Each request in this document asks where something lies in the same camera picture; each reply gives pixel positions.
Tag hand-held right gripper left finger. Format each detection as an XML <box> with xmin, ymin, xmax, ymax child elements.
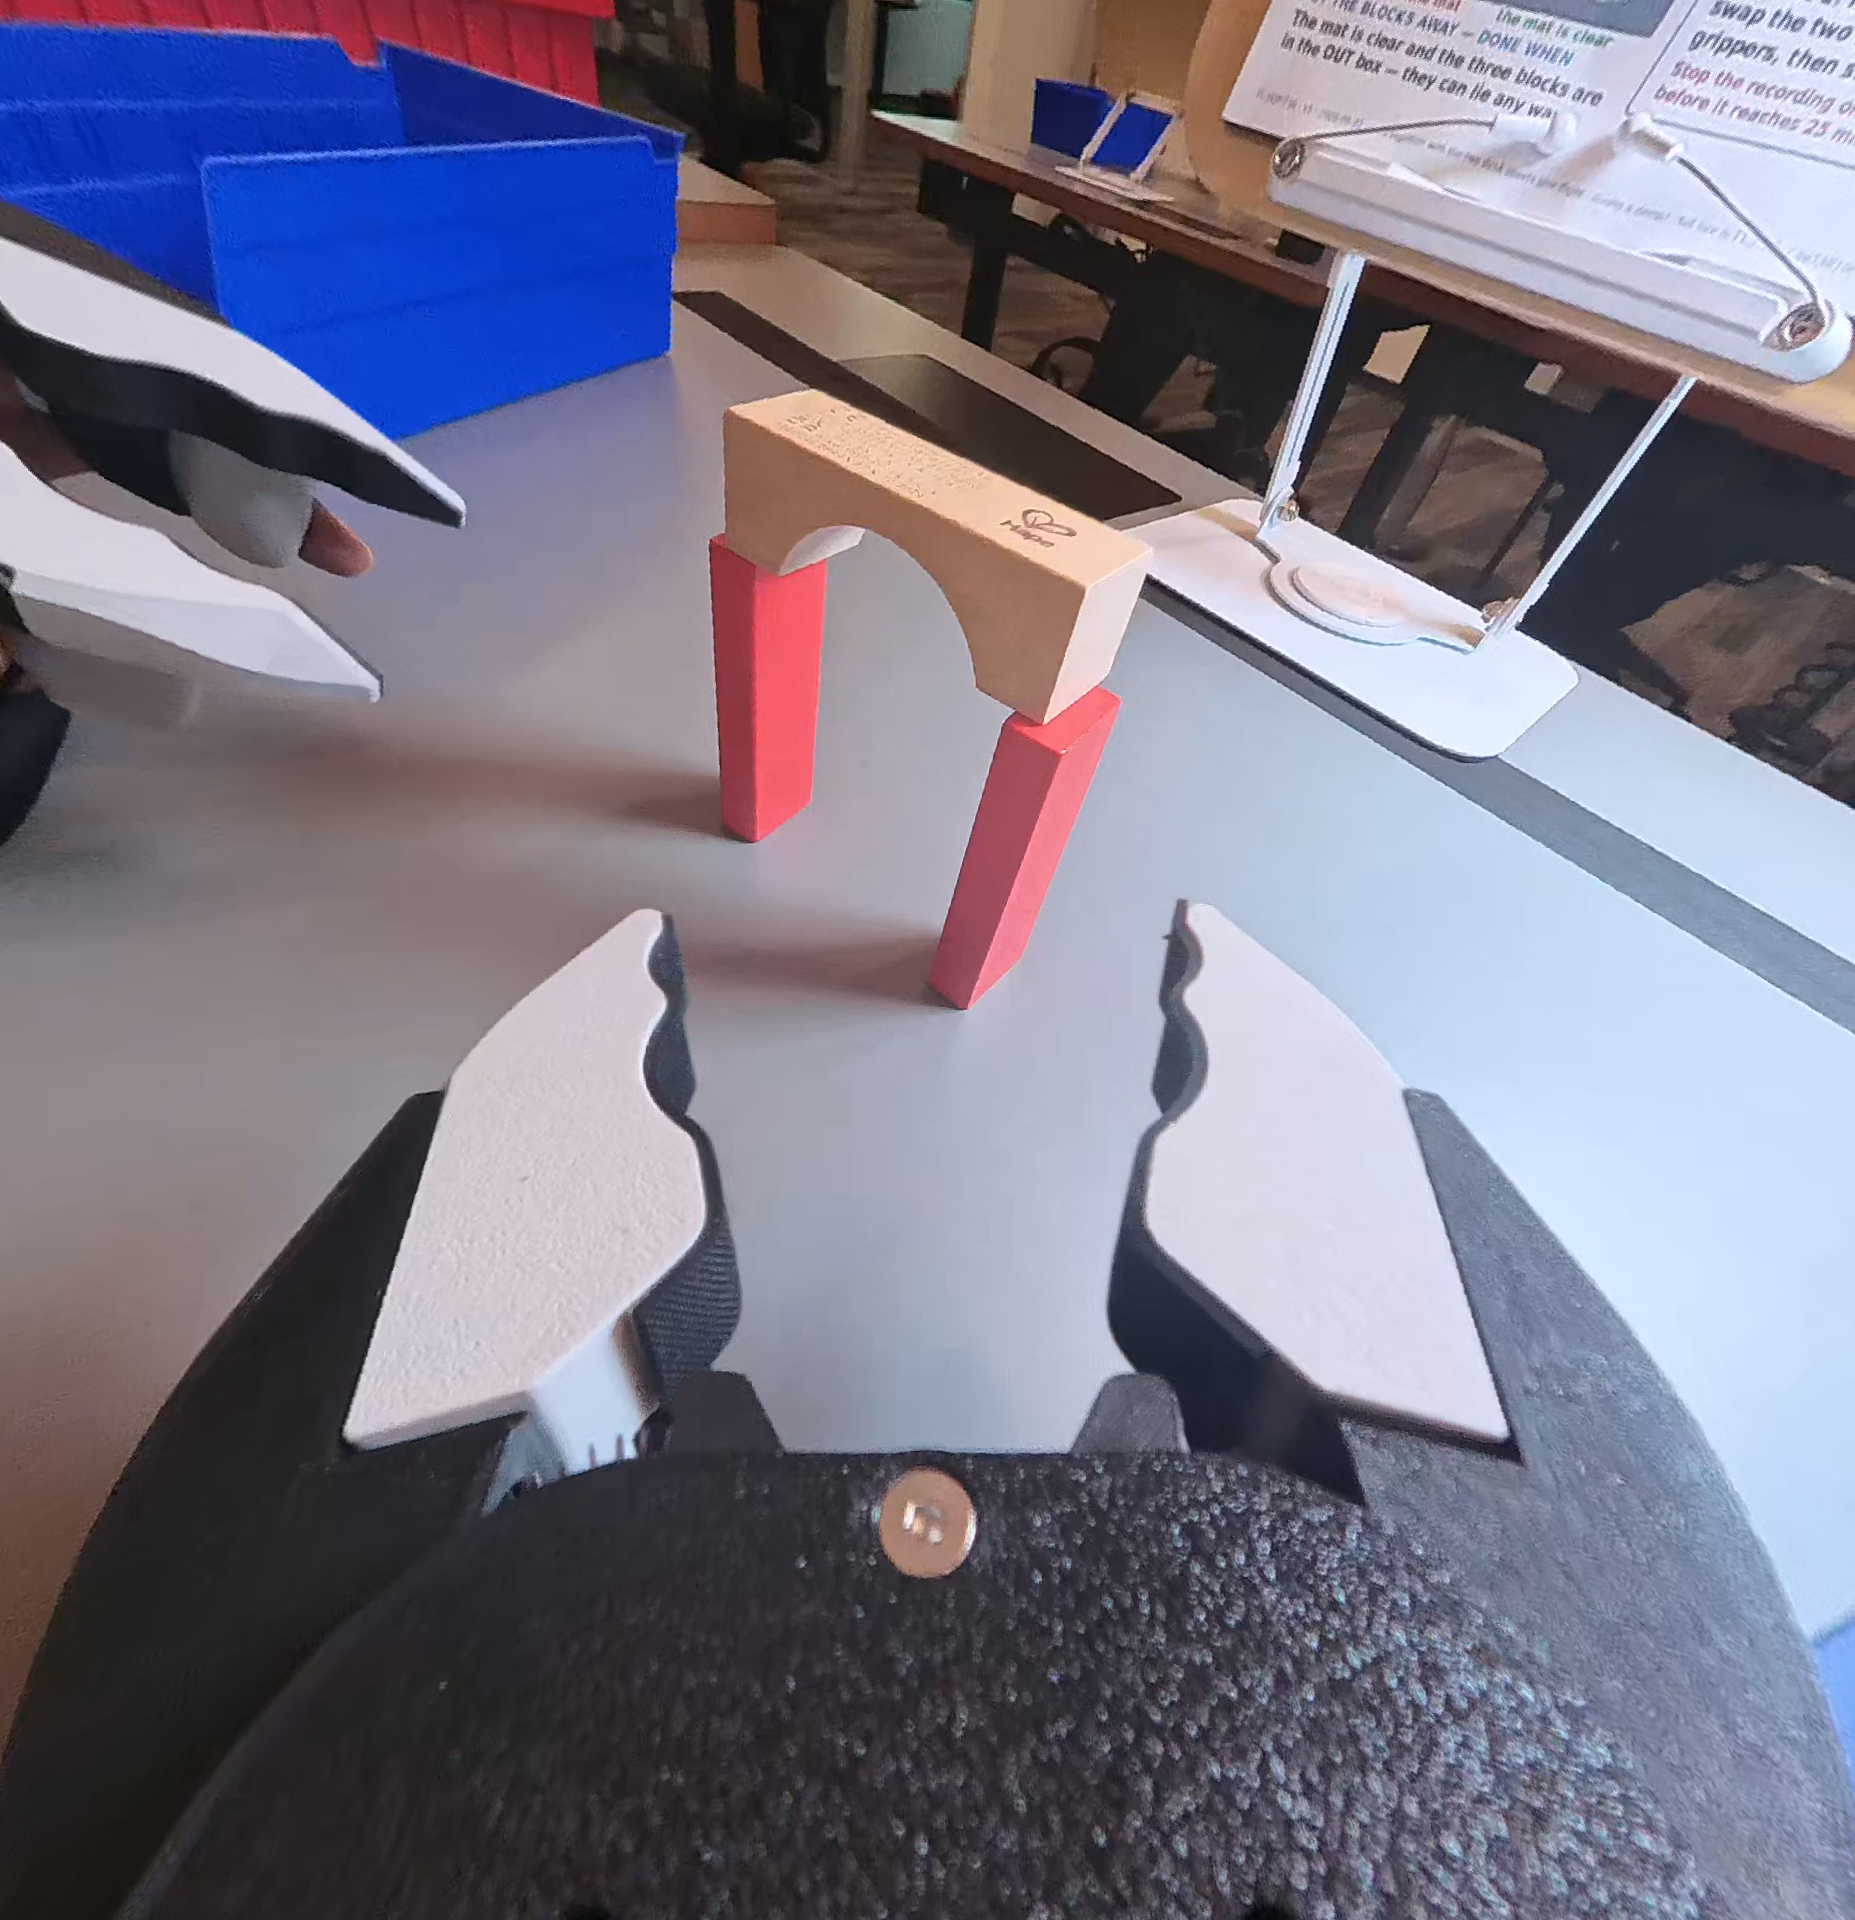
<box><xmin>343</xmin><ymin>908</ymin><xmax>747</xmax><ymax>1506</ymax></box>

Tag printed instruction sheet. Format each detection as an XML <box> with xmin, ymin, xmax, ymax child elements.
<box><xmin>1224</xmin><ymin>0</ymin><xmax>1855</xmax><ymax>331</ymax></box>

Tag white document stand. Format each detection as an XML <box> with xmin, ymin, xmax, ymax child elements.
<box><xmin>1128</xmin><ymin>0</ymin><xmax>1855</xmax><ymax>762</ymax></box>

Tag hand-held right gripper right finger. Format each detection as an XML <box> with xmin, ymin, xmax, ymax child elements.
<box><xmin>1107</xmin><ymin>899</ymin><xmax>1517</xmax><ymax>1449</ymax></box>

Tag natural wood arch block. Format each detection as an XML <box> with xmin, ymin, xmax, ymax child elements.
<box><xmin>721</xmin><ymin>391</ymin><xmax>1155</xmax><ymax>721</ymax></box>

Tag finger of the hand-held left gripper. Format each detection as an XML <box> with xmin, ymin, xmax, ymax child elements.
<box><xmin>0</xmin><ymin>425</ymin><xmax>385</xmax><ymax>730</ymax></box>
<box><xmin>0</xmin><ymin>224</ymin><xmax>468</xmax><ymax>529</ymax></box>

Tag red wooden plank block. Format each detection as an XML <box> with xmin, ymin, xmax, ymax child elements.
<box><xmin>927</xmin><ymin>687</ymin><xmax>1124</xmax><ymax>1011</ymax></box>
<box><xmin>710</xmin><ymin>534</ymin><xmax>830</xmax><ymax>844</ymax></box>

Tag red plastic bin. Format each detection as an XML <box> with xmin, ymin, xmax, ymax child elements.
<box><xmin>0</xmin><ymin>0</ymin><xmax>617</xmax><ymax>106</ymax></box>

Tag wooden desk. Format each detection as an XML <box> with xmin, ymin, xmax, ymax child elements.
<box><xmin>874</xmin><ymin>113</ymin><xmax>1855</xmax><ymax>481</ymax></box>

